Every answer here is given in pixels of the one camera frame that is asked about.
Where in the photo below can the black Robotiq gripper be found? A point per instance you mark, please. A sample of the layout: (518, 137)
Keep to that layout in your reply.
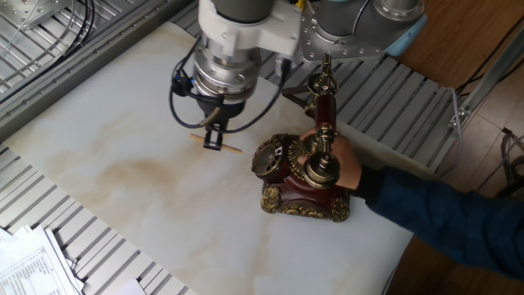
(229, 110)

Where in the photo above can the thin wooden stick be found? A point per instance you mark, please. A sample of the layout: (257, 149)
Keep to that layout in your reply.
(233, 149)

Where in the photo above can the red brass rotary phone base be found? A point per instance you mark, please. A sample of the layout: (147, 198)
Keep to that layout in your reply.
(299, 196)

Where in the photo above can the forearm in dark blue sleeve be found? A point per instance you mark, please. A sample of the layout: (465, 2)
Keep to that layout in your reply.
(442, 217)

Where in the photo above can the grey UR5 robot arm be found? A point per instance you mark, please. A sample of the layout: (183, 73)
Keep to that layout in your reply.
(245, 41)

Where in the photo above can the brass and red phone handset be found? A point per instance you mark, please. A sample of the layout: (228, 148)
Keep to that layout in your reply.
(325, 110)

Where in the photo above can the person's bare hand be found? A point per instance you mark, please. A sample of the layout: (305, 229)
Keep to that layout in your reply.
(350, 168)

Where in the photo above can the white marble pattern board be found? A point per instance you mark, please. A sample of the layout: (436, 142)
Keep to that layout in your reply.
(163, 205)

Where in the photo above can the silver robot mounting plate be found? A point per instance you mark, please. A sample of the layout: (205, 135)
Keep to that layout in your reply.
(327, 49)

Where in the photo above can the small yellow plastic piece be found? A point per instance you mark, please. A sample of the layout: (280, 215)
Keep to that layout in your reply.
(301, 4)

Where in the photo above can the blank white paper sheet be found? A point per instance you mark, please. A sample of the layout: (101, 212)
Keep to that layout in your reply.
(131, 287)

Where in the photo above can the stack of printed papers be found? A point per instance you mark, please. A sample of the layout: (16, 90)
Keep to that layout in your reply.
(32, 266)

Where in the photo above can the silver perforated metal plate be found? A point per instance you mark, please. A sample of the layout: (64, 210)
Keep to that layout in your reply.
(28, 12)

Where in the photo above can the aluminium frame beam with bracket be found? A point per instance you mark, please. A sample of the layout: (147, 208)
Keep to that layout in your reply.
(487, 78)

